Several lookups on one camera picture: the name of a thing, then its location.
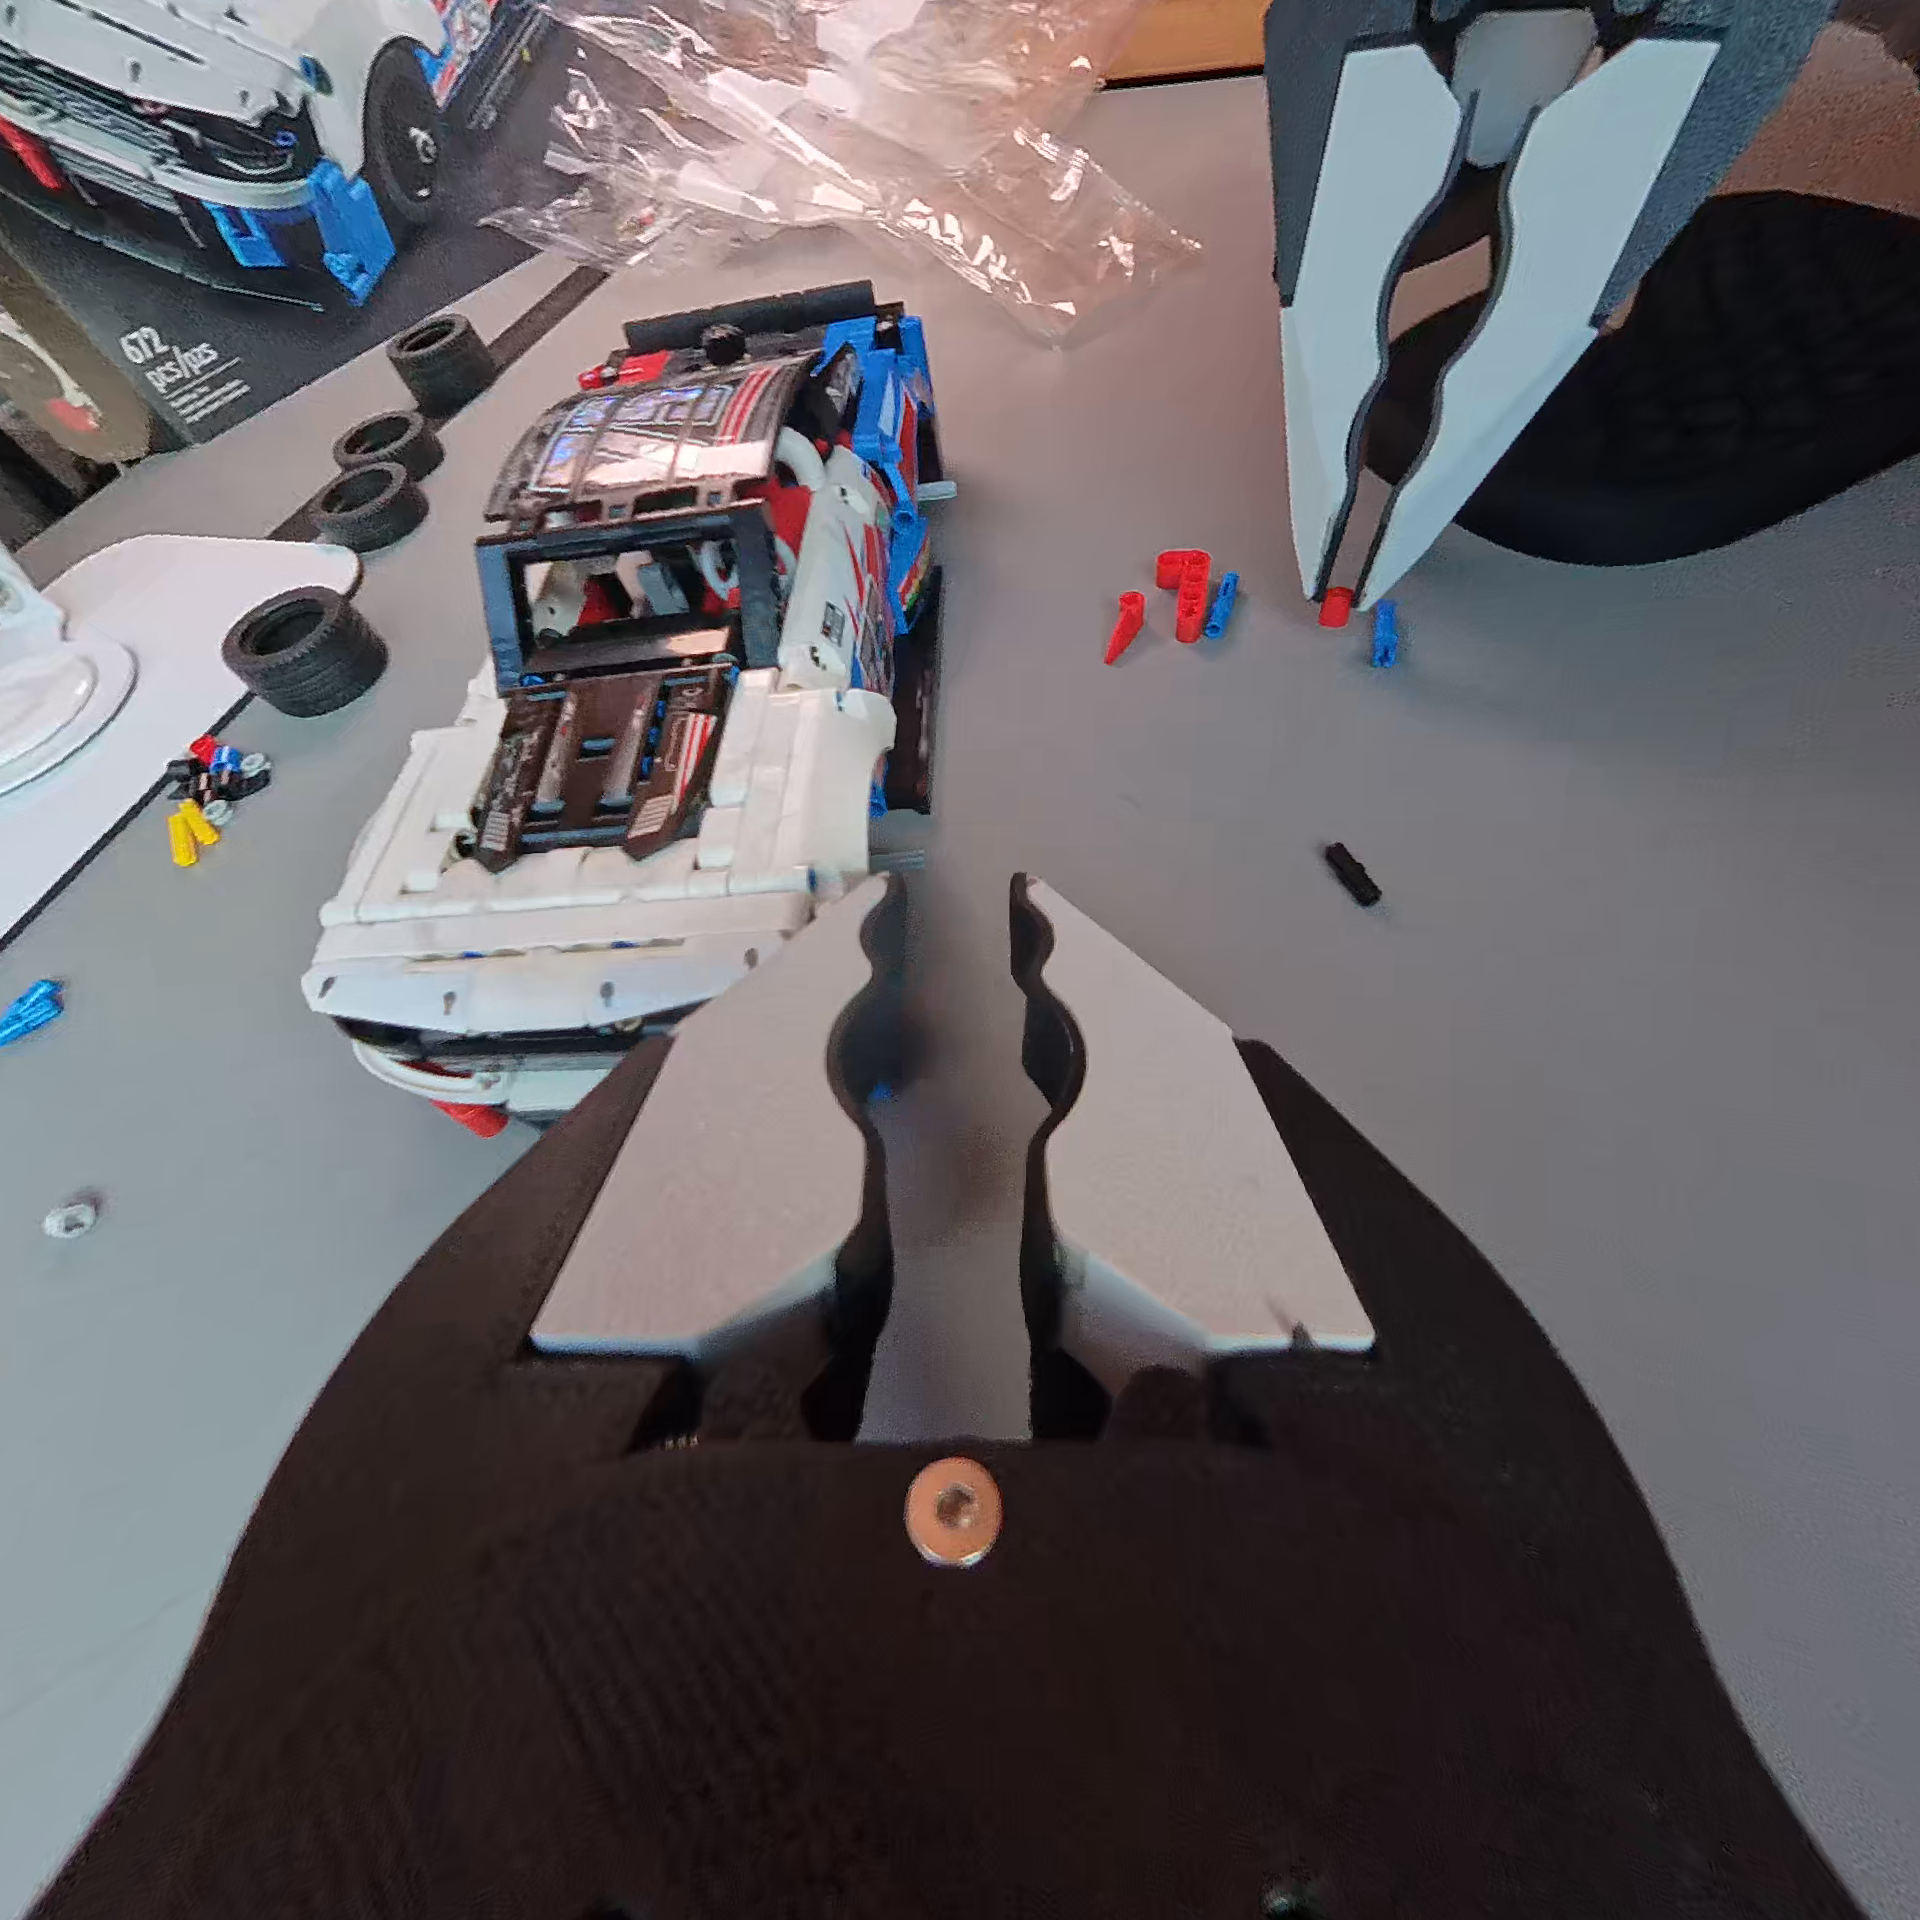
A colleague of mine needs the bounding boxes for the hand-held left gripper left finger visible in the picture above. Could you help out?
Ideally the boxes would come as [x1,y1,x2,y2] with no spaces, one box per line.
[527,872,906,1441]

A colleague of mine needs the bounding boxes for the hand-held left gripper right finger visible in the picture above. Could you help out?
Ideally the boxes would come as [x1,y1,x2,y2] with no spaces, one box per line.
[1005,872,1380,1441]

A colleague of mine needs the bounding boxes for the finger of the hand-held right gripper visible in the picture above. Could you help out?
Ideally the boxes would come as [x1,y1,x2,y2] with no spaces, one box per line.
[1280,39,1465,600]
[1356,37,1723,608]

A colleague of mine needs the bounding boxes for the grey desk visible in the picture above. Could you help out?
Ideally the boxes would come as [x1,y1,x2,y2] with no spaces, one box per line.
[0,71,1920,1920]

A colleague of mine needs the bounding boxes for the toy brick race car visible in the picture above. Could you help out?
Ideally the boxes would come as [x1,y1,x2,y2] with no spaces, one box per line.
[301,281,947,1139]

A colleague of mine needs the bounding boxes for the clear plastic bags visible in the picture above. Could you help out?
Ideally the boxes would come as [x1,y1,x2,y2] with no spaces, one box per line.
[476,0,1204,350]

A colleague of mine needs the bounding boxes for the cluster of small brick pieces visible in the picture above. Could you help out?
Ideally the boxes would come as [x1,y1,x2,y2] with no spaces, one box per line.
[163,735,276,820]

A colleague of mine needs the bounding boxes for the black toy tyre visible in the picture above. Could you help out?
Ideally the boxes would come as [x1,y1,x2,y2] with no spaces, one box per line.
[383,314,497,417]
[333,407,449,483]
[308,460,428,554]
[223,587,389,722]

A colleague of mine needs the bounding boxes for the toy car cardboard box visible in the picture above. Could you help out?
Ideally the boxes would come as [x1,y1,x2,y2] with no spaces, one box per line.
[0,0,600,517]

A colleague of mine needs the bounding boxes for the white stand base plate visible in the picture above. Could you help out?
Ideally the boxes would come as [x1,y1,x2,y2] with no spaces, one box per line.
[0,533,360,949]

